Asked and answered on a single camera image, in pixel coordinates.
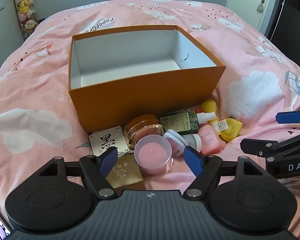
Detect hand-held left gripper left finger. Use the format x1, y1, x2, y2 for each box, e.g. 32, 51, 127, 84
39, 147, 119, 199

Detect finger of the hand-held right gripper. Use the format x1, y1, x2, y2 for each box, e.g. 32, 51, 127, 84
275, 104, 300, 131
240, 127, 300, 161

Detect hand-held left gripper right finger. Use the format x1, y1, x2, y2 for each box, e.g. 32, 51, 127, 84
183, 146, 262, 198

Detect white card box black print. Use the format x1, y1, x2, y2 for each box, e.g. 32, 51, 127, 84
88, 126, 129, 156

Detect gold box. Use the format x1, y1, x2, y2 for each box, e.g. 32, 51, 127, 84
105, 154, 147, 191

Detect pink pump bottle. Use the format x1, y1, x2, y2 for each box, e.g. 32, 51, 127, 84
197, 124, 224, 155

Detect green spray bottle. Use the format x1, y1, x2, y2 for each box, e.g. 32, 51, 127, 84
159, 109, 217, 134

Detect orange cardboard box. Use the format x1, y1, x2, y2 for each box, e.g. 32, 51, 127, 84
68, 25, 226, 133

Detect small grey-green jar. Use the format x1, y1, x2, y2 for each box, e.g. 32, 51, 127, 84
181, 133, 202, 153

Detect white jar pink label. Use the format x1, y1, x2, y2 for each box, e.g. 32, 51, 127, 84
163, 129, 188, 158

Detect clear jar pink candle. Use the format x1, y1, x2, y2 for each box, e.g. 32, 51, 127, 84
134, 135, 173, 176

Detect small white yellow tube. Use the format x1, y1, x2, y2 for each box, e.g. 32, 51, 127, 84
208, 119, 230, 132

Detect amber glass jar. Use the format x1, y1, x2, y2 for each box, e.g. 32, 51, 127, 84
124, 114, 165, 149

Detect yellow bottle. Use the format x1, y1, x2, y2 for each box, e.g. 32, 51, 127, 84
200, 100, 218, 119

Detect pink printed blanket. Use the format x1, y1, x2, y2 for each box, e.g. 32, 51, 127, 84
0, 0, 300, 230

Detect dark tall furniture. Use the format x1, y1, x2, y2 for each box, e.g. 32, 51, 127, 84
265, 0, 300, 42

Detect thin cable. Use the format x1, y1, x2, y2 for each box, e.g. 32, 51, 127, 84
269, 0, 290, 42

